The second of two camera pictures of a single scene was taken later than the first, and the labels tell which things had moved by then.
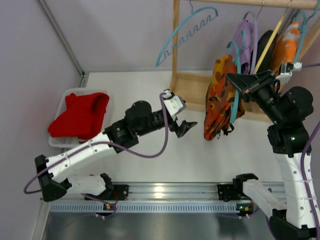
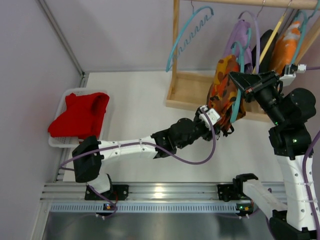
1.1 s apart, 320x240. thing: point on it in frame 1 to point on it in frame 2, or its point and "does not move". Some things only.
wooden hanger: [272, 40] does not move
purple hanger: [255, 40] to [255, 17]
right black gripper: [256, 86] does not move
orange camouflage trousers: [219, 100] does not move
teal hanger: [193, 13] to [182, 32]
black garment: [266, 65] does not move
